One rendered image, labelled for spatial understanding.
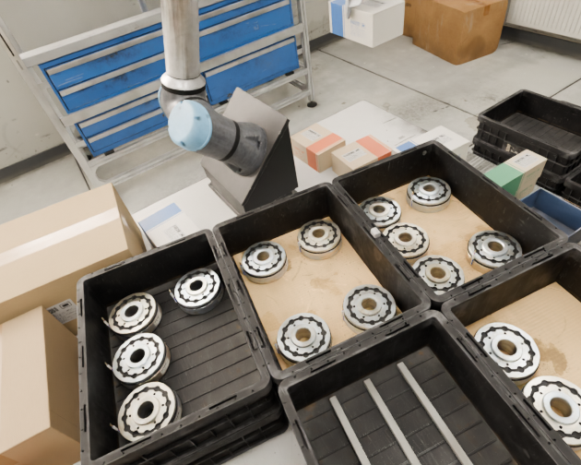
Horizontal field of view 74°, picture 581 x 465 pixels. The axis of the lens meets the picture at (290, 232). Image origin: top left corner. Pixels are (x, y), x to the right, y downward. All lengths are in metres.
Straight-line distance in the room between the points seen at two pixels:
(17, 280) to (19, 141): 2.49
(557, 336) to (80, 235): 1.05
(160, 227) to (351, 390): 0.70
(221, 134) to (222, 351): 0.53
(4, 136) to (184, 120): 2.57
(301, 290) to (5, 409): 0.60
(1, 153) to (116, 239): 2.58
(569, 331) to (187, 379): 0.71
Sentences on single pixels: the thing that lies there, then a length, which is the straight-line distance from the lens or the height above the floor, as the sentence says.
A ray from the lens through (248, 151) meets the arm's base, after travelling 1.08.
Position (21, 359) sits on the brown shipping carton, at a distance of 0.99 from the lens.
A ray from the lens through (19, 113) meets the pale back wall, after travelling 3.44.
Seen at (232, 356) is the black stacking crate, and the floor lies 0.83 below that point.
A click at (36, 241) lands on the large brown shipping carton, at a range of 1.16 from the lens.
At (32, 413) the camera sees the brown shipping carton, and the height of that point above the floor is 0.86.
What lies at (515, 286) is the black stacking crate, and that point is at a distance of 0.82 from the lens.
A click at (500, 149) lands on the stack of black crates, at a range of 1.85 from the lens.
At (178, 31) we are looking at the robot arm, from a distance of 1.06.
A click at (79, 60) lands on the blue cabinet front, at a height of 0.84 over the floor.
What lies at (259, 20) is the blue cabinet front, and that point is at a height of 0.71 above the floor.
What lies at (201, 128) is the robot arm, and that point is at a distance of 1.00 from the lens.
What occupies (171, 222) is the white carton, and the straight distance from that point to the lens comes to 1.17.
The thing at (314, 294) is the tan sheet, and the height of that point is 0.83.
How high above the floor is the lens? 1.52
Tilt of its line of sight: 46 degrees down
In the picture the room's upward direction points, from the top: 12 degrees counter-clockwise
